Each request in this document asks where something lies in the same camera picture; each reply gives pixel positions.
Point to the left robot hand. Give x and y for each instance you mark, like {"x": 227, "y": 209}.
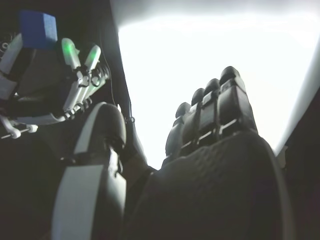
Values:
{"x": 212, "y": 195}

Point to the small blue block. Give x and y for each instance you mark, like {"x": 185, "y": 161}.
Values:
{"x": 35, "y": 30}

